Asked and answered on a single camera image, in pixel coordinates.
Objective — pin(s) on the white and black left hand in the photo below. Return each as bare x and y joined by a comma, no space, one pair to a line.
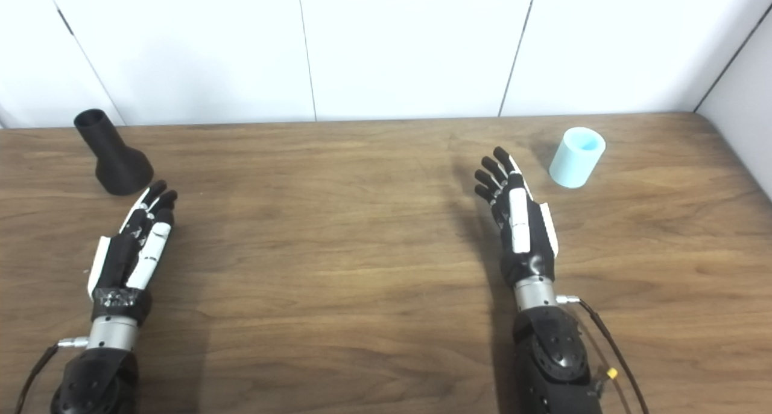
120,263

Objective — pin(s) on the white and black right hand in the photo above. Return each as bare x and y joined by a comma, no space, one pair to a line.
531,245

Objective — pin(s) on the black funnel-shaped nozzle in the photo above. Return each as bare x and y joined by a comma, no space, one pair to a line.
117,160

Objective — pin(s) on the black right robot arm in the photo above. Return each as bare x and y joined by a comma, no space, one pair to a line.
552,347

